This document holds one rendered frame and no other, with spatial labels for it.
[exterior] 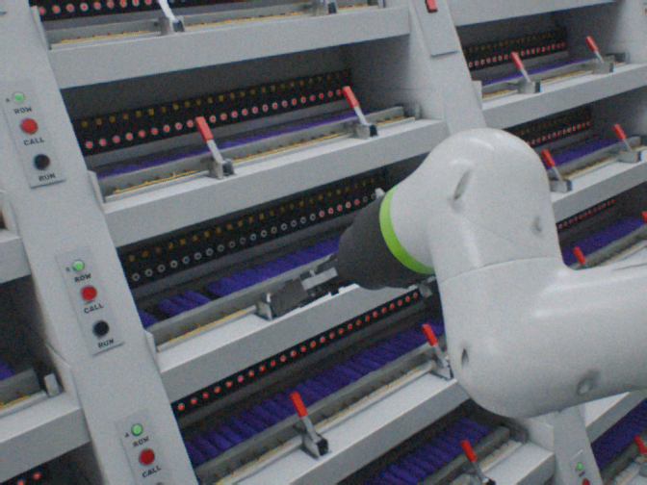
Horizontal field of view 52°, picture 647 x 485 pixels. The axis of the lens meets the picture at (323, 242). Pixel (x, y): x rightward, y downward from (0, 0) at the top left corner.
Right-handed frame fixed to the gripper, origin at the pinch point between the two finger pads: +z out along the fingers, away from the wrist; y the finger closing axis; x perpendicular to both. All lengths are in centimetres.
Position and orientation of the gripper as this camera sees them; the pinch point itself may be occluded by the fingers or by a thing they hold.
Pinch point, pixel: (297, 295)
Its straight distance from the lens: 84.9
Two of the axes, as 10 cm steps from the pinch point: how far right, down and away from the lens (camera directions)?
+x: -4.1, -9.1, 1.1
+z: -4.8, 3.1, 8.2
